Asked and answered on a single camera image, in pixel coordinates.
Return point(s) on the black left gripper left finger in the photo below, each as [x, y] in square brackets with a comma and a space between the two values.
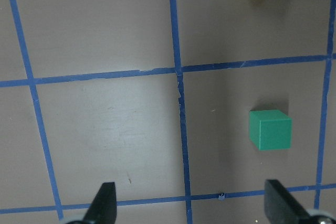
[103, 208]

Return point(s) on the green wooden block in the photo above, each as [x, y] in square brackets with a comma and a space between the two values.
[270, 130]

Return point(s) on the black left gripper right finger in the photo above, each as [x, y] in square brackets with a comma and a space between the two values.
[280, 206]

